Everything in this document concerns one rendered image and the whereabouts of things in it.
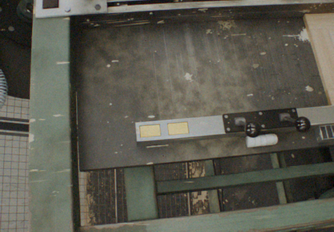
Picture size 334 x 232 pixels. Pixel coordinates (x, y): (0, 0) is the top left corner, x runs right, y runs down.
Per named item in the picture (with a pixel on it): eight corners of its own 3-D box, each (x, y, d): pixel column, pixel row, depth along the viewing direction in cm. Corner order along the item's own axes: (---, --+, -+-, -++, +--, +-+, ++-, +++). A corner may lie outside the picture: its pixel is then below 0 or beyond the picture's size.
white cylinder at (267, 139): (246, 148, 97) (275, 145, 97) (249, 145, 94) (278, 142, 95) (244, 137, 98) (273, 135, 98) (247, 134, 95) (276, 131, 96)
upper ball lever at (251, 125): (245, 127, 96) (263, 138, 82) (231, 129, 95) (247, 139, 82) (245, 112, 95) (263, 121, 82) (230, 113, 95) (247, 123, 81)
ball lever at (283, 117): (289, 123, 97) (313, 133, 83) (275, 124, 96) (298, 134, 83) (288, 108, 96) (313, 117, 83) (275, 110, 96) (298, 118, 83)
